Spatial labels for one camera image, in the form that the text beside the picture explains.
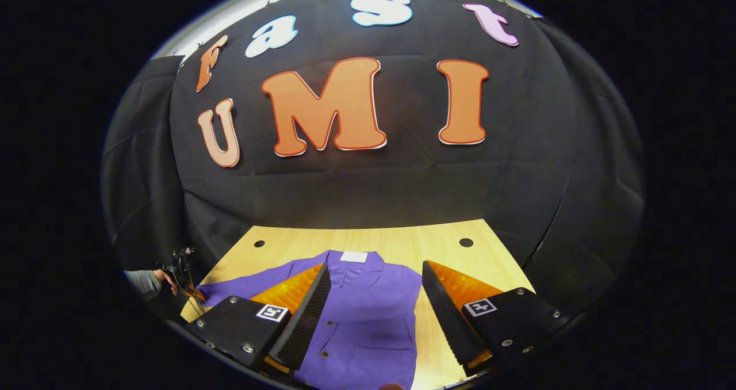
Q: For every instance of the purple button shirt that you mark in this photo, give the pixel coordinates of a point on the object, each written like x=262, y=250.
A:
x=368, y=309

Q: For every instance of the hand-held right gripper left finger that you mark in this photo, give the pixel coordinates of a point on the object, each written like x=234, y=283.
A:
x=307, y=315

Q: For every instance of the black backdrop cloth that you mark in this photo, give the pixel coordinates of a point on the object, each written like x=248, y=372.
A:
x=374, y=188

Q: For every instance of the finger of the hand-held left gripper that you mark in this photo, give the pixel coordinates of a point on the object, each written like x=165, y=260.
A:
x=194, y=293

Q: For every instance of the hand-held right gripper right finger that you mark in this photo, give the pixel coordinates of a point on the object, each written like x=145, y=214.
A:
x=445, y=315

